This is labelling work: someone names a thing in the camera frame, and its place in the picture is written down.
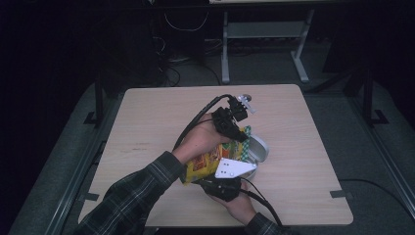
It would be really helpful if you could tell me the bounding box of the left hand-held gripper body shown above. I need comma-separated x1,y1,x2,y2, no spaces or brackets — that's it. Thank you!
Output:
211,93,257,134

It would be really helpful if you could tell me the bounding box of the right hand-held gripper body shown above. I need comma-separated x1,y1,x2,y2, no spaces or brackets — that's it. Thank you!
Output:
198,157,258,203

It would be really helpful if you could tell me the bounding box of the yellow green spout pouch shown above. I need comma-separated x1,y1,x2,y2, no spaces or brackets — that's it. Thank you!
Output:
180,125,253,186

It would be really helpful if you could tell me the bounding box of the clear container with grey lid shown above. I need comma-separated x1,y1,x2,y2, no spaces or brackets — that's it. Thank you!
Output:
239,134,271,181

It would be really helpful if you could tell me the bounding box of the person's right hand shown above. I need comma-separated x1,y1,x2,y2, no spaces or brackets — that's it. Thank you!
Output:
214,180,257,226

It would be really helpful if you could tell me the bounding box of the person's left hand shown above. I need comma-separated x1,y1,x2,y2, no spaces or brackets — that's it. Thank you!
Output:
171,114,231,165

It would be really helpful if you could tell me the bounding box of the grey tape strip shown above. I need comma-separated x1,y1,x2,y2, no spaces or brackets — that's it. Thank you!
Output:
77,192,100,202
330,189,354,201

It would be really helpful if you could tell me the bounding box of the black metal stand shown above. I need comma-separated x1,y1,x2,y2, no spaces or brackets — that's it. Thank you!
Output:
360,67,390,127
82,74,109,127

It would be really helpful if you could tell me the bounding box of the left hand-held gripper black cable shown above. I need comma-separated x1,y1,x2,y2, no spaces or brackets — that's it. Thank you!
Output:
173,93,235,151

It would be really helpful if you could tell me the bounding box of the hand-held gripper black cable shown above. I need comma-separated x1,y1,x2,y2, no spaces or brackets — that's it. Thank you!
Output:
173,93,235,151
240,177,286,229

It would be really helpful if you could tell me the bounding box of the right hand-held gripper black cable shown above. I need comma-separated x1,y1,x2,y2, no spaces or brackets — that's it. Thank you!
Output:
240,177,286,229

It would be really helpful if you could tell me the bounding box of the bundle of black floor cables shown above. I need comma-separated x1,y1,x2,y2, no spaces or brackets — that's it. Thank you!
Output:
159,58,223,87

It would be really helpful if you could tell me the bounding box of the white metal desk frame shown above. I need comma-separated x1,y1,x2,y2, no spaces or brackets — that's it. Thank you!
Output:
220,9,316,84

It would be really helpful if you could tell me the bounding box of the white hanging cable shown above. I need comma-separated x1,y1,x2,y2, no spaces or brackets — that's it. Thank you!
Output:
163,12,209,33

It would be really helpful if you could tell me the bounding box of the black floor cable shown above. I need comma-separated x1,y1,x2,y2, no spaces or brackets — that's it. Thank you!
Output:
339,177,409,213

